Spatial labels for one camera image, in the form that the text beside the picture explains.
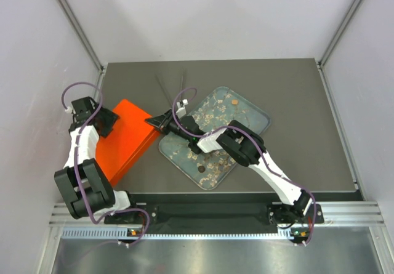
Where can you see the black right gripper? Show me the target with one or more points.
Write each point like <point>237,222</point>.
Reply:
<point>159,121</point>

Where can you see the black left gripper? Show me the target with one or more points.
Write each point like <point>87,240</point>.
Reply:
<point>111,118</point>

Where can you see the orange box lid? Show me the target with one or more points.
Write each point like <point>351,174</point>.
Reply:
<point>130,124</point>

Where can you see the silver metal tongs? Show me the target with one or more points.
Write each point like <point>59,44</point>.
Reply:
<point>164,89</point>

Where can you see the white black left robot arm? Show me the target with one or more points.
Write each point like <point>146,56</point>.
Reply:
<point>82,183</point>

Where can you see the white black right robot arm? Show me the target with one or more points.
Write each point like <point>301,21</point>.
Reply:
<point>246,148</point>

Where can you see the orange chocolate box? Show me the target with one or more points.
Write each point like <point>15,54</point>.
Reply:
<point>130,153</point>

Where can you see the dark round chocolate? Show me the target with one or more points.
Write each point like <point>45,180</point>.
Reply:
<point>201,169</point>

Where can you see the blossom pattern serving tray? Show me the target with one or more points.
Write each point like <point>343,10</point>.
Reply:
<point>214,111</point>

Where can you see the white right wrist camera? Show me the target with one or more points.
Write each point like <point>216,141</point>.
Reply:
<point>181,108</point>

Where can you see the grey slotted cable duct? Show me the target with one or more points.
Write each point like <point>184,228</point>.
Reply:
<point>123,233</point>

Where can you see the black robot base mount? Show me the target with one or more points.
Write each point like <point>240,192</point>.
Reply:
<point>263,208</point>

